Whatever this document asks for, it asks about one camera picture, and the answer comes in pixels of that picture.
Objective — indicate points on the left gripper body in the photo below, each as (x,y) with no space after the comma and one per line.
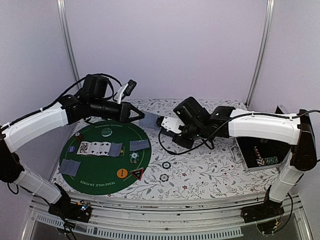
(97,110)

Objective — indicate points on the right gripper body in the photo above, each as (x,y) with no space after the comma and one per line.
(194,132)

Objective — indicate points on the community blue card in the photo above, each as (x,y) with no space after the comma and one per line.
(149,121)
(115,149)

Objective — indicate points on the dealt blue card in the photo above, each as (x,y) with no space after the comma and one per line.
(65,167)
(133,145)
(142,145)
(72,168)

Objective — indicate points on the clear dealer button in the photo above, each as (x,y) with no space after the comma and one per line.
(106,132)

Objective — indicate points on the red black chip stack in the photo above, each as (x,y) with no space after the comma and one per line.
(78,136)

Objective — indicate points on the green white chip stack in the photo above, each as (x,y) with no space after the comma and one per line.
(134,158)

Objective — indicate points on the face-up club card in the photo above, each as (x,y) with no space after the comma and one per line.
(104,149)
(94,148)

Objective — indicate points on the queen of hearts card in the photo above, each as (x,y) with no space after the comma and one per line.
(83,148)

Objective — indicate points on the purple small blind button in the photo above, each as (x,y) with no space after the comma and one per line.
(71,149)

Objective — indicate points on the black white poker chip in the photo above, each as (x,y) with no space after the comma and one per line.
(166,165)

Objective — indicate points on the black red triangular chip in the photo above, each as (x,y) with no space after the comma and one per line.
(138,173)

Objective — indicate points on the orange big blind button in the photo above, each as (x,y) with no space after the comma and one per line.
(122,173)

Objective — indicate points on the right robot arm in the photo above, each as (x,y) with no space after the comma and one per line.
(300,159)

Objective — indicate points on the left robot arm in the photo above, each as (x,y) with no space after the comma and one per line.
(19,132)

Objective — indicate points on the green poker mat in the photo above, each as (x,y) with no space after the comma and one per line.
(97,175)

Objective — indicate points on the floral tablecloth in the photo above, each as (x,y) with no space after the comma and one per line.
(200,174)

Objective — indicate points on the poker chips in case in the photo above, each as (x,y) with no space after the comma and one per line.
(264,152)

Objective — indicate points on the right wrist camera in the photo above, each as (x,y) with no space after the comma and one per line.
(170,124)

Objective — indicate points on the left aluminium frame post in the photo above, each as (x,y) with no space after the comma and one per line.
(62,12)

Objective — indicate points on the aluminium frame post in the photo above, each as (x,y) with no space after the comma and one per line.
(62,12)
(267,24)

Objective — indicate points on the front aluminium rail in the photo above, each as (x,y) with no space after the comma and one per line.
(197,219)

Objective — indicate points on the right aluminium frame post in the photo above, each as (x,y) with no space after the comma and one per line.
(267,24)

